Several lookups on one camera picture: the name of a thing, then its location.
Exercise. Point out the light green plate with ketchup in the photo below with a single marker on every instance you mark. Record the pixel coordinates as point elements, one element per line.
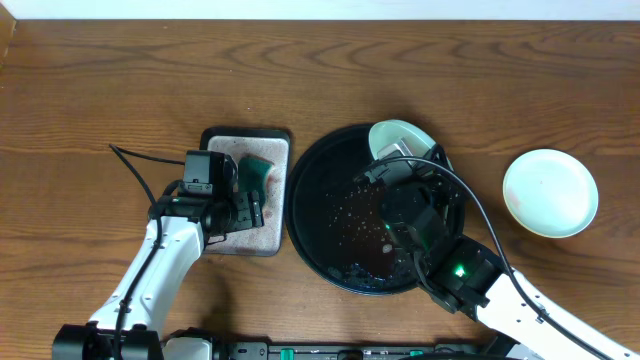
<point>387,132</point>

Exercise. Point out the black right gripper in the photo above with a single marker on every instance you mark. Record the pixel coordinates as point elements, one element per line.
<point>442,174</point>

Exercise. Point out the black rectangular soapy water tray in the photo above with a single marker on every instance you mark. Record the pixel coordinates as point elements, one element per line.
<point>272,145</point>

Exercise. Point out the black round serving tray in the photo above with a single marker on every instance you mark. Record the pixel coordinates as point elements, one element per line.
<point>334,223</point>

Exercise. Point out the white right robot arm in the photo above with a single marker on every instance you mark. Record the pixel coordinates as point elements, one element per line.
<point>421,194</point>

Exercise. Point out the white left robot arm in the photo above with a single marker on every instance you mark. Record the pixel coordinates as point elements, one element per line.
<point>129,324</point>

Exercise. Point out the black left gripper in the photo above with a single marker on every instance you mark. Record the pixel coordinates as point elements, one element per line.
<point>248,210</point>

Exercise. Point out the pale green plate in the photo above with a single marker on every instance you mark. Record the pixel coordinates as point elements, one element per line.
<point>550,193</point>

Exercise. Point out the green scrubbing sponge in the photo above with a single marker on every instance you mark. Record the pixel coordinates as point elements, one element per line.
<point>252,174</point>

